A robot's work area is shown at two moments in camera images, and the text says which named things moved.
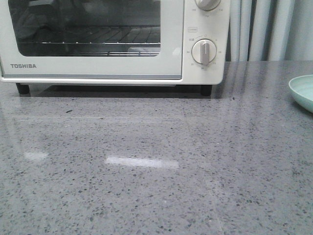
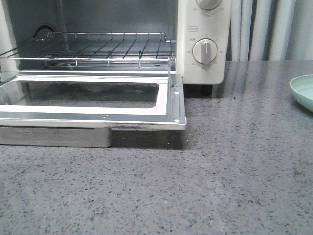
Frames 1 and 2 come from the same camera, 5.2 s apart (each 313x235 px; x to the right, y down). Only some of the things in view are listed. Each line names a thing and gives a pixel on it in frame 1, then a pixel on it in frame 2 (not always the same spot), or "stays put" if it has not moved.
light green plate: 301,88 stays put
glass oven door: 92,39 to 150,102
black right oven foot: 206,90 stays put
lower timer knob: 204,51 stays put
